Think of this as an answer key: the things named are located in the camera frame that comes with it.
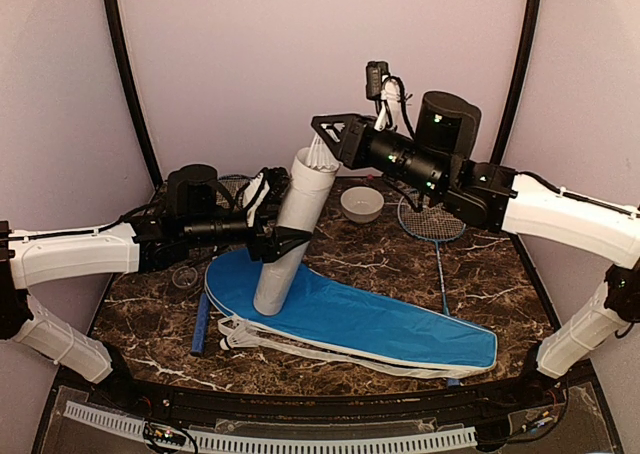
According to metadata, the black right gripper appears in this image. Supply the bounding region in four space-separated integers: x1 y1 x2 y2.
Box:
313 112 449 198

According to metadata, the white shuttlecock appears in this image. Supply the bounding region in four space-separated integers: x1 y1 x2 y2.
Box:
304 135 340 172
218 322 261 351

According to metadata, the white shuttlecock tube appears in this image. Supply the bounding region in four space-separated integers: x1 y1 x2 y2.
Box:
251 146 339 317

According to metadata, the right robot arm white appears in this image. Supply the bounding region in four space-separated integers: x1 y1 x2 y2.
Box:
311 91 639 408

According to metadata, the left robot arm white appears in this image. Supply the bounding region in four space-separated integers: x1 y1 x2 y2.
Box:
1 164 311 410

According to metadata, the left blue badminton racket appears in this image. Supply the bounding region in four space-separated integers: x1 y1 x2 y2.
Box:
190 174 249 357

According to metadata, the blue badminton racket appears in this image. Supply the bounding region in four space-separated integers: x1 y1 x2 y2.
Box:
397 193 467 388
190 174 249 357

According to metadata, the right blue badminton racket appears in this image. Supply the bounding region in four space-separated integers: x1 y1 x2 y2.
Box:
397 193 467 388

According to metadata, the white ceramic bowl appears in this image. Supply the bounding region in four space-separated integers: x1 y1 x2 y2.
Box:
340 186 385 224

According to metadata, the blue racket bag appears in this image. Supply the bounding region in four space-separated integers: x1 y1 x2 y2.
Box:
205 250 498 379

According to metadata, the small circuit board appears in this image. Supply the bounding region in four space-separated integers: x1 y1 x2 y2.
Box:
143 423 187 447

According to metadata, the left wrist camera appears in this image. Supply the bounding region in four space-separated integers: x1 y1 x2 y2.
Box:
241 167 290 227

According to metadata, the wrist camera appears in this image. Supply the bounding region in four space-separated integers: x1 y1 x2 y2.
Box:
241 167 290 227
365 61 414 137

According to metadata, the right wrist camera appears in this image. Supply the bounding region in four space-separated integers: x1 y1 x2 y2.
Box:
365 61 414 137

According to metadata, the white cable duct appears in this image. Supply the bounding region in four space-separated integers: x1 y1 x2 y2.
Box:
63 401 478 453

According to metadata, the black vertical frame post right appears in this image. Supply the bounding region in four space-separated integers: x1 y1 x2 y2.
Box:
489 0 541 165

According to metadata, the black vertical frame post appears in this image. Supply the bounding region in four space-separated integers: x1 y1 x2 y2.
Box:
489 0 541 165
103 0 163 189

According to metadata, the black vertical frame post left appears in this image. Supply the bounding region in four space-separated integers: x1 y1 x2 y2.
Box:
103 0 163 189

